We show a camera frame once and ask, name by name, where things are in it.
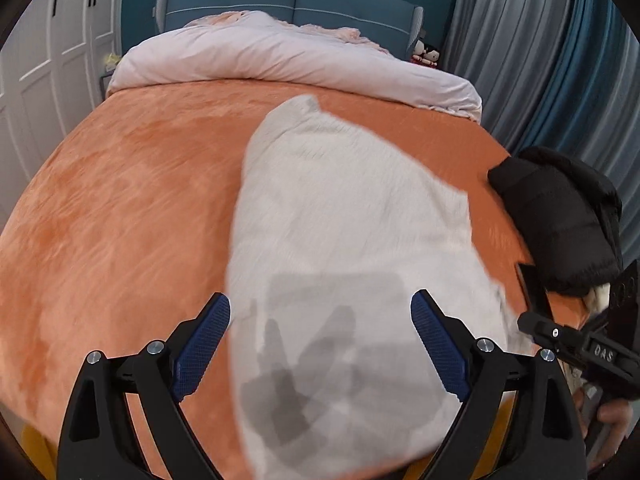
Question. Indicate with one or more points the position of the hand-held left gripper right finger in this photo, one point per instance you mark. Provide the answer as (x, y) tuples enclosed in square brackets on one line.
[(440, 345)]

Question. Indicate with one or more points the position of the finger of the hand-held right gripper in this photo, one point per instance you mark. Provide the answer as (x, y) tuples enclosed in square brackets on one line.
[(542, 300), (545, 330)]

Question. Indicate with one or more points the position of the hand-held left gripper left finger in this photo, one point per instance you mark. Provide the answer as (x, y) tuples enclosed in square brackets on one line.
[(202, 350)]

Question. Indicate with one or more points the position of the white zip-up jacket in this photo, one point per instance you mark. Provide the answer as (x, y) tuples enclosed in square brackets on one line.
[(350, 210)]

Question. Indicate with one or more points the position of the person's right hand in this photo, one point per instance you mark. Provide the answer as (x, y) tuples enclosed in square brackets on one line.
[(616, 416)]

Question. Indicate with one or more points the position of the cream cloth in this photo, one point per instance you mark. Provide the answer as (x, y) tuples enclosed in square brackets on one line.
[(597, 300)]

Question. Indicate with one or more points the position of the black puffer jacket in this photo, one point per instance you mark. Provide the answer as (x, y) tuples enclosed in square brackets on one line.
[(560, 210)]

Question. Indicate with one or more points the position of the orange plush blanket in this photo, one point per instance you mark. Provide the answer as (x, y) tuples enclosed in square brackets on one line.
[(125, 210)]

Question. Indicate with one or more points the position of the blue curtain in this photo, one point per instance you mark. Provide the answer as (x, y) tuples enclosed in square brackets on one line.
[(575, 70)]

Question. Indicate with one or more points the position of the grey curtain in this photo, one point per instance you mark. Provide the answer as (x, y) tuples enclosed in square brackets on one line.
[(490, 35)]

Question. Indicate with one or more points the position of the grey nightstand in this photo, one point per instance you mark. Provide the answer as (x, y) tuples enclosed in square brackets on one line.
[(106, 85)]

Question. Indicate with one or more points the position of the tissue box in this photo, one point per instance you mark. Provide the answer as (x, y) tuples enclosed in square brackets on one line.
[(111, 62)]

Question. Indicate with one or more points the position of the white folded duvet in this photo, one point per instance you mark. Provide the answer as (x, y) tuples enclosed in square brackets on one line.
[(275, 50)]

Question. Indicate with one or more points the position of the white wardrobe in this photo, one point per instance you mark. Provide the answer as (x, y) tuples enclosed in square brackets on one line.
[(40, 60)]

